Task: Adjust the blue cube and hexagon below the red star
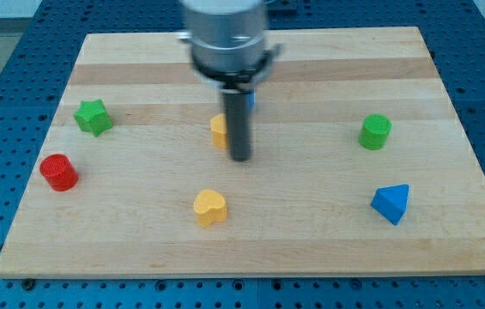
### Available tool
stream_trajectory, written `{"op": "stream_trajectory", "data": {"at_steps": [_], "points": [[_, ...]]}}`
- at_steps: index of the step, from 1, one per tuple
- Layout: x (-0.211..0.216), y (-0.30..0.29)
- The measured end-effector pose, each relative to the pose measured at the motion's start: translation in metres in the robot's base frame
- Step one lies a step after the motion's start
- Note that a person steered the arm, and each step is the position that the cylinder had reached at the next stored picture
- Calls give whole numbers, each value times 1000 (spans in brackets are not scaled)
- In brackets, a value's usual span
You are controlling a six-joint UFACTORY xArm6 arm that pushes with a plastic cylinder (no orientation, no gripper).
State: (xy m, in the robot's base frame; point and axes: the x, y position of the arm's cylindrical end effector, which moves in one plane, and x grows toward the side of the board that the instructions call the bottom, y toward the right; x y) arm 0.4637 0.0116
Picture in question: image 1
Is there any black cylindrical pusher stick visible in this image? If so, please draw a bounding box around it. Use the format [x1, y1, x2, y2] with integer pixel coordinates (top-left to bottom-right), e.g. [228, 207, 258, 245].
[221, 93, 251, 161]

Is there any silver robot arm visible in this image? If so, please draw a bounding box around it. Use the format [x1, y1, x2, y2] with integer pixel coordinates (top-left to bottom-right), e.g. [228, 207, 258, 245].
[179, 0, 282, 161]

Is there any blue cube block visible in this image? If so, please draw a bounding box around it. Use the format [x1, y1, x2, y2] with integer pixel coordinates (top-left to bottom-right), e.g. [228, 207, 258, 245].
[247, 91, 255, 113]

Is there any yellow hexagon block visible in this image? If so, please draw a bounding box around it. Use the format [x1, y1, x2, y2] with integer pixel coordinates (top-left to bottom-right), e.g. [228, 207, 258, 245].
[209, 113, 228, 149]

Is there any green star block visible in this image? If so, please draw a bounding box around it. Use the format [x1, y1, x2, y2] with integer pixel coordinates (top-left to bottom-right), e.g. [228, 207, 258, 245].
[73, 99, 112, 136]

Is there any yellow heart block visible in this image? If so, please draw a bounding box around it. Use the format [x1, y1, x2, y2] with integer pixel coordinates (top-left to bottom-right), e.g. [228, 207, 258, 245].
[193, 189, 227, 227]

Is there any wooden board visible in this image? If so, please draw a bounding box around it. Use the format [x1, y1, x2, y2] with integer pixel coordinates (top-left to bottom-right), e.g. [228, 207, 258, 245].
[0, 27, 485, 279]

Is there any green cylinder block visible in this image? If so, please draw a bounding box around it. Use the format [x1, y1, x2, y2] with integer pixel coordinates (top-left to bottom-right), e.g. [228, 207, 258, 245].
[358, 114, 392, 150]

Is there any blue triangular prism block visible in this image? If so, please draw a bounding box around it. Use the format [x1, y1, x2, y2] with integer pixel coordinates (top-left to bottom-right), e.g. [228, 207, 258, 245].
[371, 184, 409, 226]

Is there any red cylinder block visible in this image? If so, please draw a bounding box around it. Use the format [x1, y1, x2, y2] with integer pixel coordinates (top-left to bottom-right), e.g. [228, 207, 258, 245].
[39, 154, 78, 191]

